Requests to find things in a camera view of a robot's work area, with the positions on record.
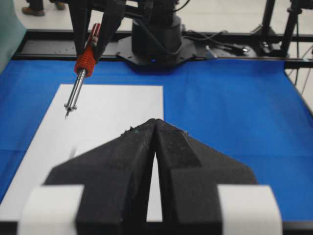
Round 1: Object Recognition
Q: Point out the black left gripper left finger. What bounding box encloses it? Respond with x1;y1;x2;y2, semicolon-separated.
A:
45;119;156;235

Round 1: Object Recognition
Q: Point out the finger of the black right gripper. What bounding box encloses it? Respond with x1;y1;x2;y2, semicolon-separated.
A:
94;0;126;60
68;0;91;56

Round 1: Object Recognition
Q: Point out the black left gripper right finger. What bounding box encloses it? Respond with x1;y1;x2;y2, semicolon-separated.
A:
155;119;258;235

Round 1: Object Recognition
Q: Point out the red handled soldering iron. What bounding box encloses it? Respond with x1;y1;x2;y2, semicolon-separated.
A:
64;23;101;118

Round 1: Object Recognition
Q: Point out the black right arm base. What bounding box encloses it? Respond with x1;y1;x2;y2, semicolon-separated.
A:
116;15;217;68

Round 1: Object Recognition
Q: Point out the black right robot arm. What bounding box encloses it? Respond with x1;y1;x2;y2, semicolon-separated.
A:
65;0;182;61

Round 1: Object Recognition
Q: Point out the small white raised plate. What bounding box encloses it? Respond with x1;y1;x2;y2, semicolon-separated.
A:
69;139;110;159

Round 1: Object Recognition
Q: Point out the large white base board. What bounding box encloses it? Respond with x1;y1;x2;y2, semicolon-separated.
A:
0;84;164;221

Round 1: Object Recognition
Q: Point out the blue table cloth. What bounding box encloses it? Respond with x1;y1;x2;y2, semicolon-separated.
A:
0;59;313;221

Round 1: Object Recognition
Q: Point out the black tripod stand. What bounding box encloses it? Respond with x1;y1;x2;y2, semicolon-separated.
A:
251;0;309;57

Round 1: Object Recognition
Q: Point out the black aluminium frame rail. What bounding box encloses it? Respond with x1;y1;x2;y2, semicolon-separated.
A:
12;30;313;69

